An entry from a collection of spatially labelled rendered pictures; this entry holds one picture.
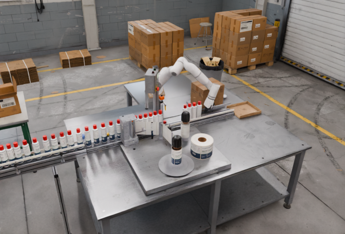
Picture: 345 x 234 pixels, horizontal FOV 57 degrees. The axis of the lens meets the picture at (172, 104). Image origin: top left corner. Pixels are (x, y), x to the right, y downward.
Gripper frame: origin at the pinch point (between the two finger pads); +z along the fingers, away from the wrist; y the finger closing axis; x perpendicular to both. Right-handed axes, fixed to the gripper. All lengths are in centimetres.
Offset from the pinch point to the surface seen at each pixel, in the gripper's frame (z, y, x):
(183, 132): 12, 31, -42
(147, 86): -15, -3, -76
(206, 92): -15.9, -16.3, 3.9
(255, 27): -93, -252, 253
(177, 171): 29, 69, -62
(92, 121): 50, -50, -102
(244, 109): -7, -2, 55
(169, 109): 20.1, -38.9, -19.7
